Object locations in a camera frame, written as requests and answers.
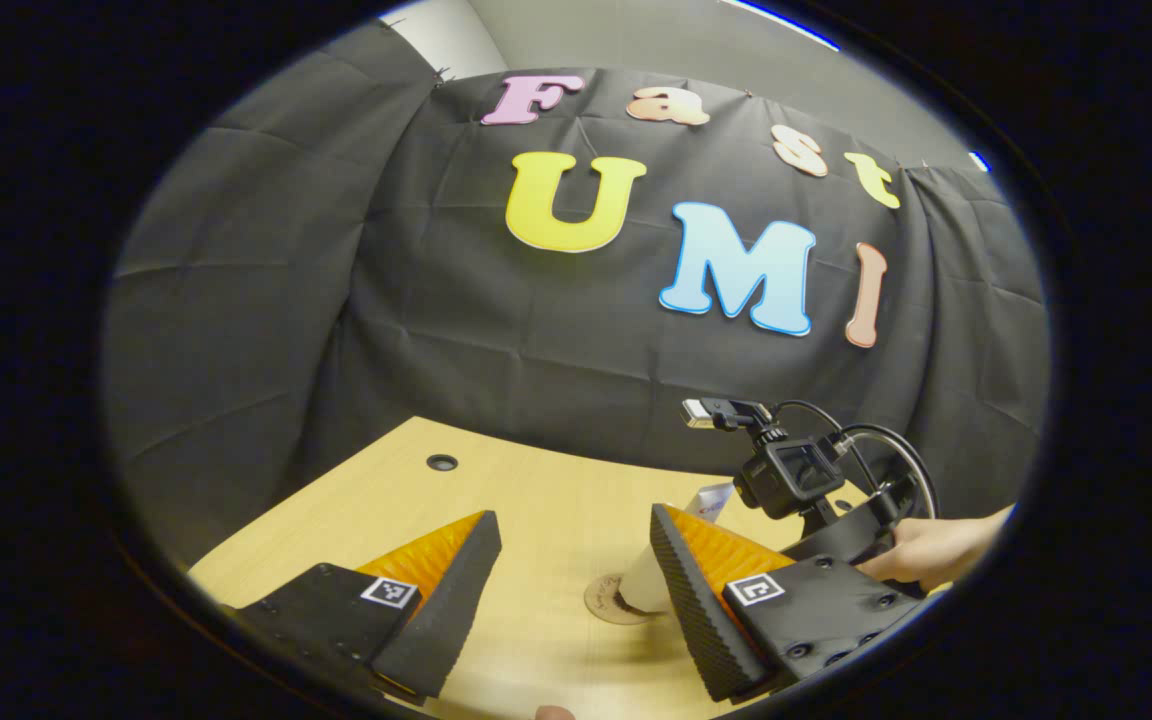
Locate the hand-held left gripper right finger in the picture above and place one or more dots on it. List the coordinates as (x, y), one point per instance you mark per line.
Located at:
(696, 620)

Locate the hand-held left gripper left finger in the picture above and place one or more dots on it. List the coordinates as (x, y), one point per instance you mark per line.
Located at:
(451, 610)

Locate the white toothpaste tube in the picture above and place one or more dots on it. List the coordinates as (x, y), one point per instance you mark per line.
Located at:
(714, 500)

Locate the round cork coaster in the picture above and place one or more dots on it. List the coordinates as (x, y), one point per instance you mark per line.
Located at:
(604, 602)

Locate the wooden desktop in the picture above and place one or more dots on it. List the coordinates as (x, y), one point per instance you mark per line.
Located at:
(536, 520)

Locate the black backdrop cloth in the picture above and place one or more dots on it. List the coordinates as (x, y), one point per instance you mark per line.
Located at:
(436, 330)

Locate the small ceiling light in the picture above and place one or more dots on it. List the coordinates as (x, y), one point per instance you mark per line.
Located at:
(980, 161)

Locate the large ceiling light panel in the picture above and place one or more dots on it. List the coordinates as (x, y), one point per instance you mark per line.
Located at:
(786, 22)

